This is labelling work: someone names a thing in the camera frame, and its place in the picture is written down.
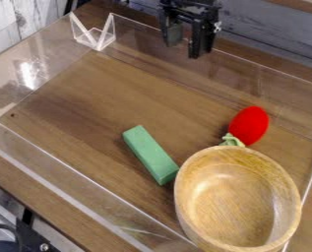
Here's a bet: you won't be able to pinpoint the black cable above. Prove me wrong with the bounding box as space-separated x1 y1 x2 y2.
0 223 22 252

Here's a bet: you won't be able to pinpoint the red plush strawberry toy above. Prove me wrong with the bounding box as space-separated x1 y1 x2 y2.
219 106 270 147

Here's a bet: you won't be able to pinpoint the wooden bowl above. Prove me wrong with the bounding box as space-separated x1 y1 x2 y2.
174 146 301 252

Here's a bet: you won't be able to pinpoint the green rectangular block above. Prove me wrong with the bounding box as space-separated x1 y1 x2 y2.
122 125 179 185

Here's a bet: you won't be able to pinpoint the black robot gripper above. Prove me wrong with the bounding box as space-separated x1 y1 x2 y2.
158 0 221 59

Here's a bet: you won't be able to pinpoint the clear acrylic corner bracket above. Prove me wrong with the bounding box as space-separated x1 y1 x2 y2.
68 13 116 51

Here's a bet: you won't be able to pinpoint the clear acrylic tray walls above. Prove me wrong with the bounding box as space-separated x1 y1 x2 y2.
0 14 312 252

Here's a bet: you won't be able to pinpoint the black metal table clamp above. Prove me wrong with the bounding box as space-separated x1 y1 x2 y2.
16 220 60 252

